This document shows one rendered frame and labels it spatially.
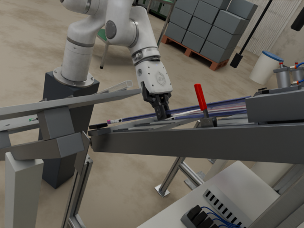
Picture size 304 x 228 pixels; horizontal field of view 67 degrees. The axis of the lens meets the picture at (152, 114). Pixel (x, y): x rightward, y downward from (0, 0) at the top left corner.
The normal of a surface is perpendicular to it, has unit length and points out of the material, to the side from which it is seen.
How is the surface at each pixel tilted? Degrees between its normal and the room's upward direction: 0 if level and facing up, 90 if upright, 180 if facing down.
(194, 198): 0
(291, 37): 90
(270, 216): 90
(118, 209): 0
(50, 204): 0
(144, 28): 39
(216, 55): 90
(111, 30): 86
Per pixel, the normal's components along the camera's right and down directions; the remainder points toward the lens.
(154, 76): 0.65, -0.26
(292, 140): -0.70, 0.15
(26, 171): 0.66, 0.59
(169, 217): 0.33, -0.79
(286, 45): -0.46, 0.34
